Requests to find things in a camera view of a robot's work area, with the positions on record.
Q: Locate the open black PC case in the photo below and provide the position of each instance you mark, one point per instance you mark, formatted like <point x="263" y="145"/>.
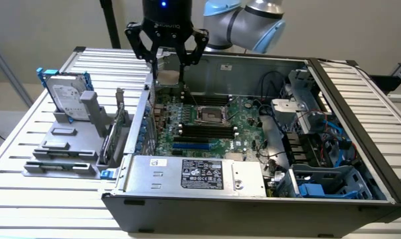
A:
<point x="254" y="214"/>

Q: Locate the silver power supply unit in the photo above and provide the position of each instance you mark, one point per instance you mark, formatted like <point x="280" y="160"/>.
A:
<point x="174" y="176"/>

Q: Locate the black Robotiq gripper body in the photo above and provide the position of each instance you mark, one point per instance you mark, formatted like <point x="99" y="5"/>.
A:
<point x="167" y="17"/>

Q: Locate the square CPU chip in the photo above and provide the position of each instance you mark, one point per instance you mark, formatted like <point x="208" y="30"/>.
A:
<point x="167" y="78"/>

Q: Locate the grey disk bay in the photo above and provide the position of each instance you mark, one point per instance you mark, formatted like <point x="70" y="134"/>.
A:
<point x="330" y="179"/>

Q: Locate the hard disk in blue frame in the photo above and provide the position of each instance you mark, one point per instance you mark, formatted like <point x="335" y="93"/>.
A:
<point x="67" y="97"/>

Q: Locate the black RAM slot bank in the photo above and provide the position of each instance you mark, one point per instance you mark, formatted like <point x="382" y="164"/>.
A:
<point x="206" y="99"/>
<point x="207" y="130"/>

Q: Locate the blue expansion slot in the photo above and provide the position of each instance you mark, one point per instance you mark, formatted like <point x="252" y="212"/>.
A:
<point x="191" y="146"/>

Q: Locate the metal drive cage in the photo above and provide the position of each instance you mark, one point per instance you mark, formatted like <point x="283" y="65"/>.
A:
<point x="300" y="104"/>

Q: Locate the black fan shroud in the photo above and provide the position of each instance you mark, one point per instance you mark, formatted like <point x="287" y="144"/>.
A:
<point x="303" y="147"/>

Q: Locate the green motherboard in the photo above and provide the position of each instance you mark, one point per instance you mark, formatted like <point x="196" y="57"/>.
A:
<point x="247" y="134"/>

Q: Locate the silver chipset heatsink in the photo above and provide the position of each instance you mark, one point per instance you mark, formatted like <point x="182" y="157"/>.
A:
<point x="235" y="156"/>

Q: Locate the black pole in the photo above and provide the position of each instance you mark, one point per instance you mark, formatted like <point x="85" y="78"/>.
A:
<point x="111" y="22"/>

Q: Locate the green RAM stick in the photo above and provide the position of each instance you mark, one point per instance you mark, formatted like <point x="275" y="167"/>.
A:
<point x="65" y="150"/>

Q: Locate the graphics card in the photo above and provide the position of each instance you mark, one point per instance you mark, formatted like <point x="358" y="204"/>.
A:
<point x="116" y="124"/>

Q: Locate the grey parts rack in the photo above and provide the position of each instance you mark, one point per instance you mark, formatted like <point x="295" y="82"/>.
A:
<point x="74" y="139"/>

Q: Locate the black bracket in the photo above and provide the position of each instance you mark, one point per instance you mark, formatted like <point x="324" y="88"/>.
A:
<point x="387" y="83"/>

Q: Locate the black expansion slot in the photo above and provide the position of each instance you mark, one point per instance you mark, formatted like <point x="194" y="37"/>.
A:
<point x="195" y="140"/>

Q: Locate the CPU socket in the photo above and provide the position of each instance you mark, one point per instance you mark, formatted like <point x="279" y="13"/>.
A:
<point x="212" y="115"/>

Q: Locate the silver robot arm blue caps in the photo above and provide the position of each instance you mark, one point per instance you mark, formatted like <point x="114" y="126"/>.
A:
<point x="247" y="22"/>

